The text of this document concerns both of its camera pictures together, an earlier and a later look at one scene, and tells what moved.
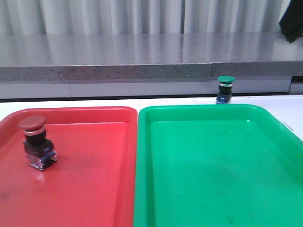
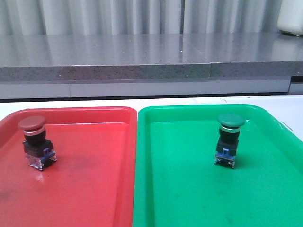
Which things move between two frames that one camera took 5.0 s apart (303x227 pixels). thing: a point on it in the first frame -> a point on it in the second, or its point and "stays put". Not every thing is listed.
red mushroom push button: x=40 y=151 stays put
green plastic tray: x=216 y=165 stays put
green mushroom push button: x=225 y=94 -> x=227 y=141
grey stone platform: x=129 y=65 stays put
